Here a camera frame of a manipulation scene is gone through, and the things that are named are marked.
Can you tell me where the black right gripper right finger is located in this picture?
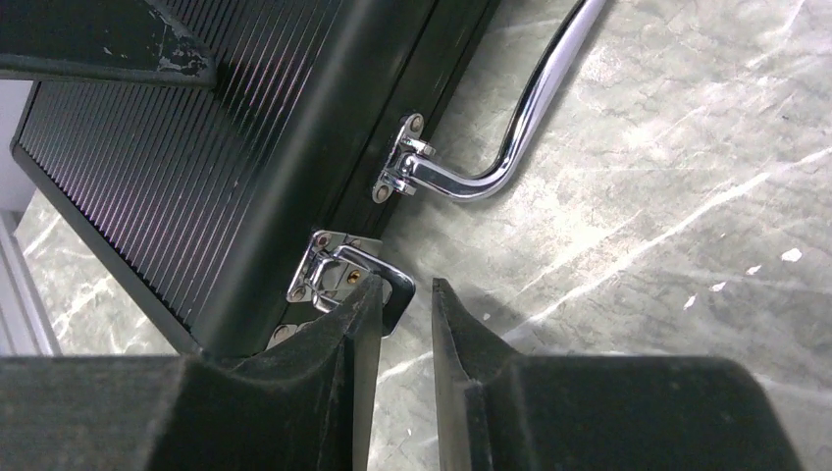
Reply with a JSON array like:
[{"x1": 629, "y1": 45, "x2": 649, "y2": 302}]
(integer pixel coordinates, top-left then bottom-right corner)
[{"x1": 432, "y1": 279, "x2": 802, "y2": 470}]

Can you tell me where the black poker chip case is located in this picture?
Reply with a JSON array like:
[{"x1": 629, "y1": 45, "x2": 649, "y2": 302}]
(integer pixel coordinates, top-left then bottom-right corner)
[{"x1": 10, "y1": 1, "x2": 602, "y2": 357}]

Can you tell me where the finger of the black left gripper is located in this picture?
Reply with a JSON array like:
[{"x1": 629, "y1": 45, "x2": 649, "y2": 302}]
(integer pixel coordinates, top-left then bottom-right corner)
[{"x1": 1, "y1": 0, "x2": 216, "y2": 88}]

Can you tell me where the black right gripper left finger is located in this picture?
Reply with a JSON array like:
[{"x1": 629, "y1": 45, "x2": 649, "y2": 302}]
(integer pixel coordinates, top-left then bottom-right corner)
[{"x1": 1, "y1": 277, "x2": 383, "y2": 470}]

